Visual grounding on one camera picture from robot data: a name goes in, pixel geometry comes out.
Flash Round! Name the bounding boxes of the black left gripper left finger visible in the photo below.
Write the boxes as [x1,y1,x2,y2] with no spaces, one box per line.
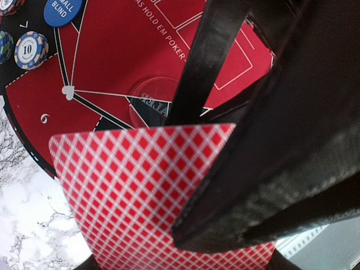
[73,254,98,270]

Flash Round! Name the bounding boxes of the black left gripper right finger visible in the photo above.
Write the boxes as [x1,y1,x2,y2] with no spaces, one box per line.
[266,249,298,270]

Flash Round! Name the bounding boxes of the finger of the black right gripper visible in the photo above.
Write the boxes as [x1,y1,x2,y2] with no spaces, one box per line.
[172,1,359,252]
[165,0,255,125]

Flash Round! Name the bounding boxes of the red playing card deck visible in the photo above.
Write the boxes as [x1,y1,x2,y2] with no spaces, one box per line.
[48,124,275,269]

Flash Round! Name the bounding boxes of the blue small blind button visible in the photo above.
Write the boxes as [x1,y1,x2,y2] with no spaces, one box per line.
[43,0,84,28]

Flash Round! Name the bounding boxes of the blue chips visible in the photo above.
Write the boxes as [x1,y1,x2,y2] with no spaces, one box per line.
[14,31,49,70]

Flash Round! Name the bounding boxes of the chip stack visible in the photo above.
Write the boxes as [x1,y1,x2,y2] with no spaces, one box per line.
[1,0,25,16]

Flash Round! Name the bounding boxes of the green chips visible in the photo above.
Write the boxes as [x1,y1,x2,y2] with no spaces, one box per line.
[0,30,14,64]

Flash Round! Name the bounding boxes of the round red black poker mat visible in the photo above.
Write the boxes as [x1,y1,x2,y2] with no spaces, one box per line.
[0,0,279,181]

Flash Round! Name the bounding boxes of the front aluminium rail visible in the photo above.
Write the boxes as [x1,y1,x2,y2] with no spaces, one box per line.
[276,218,359,269]

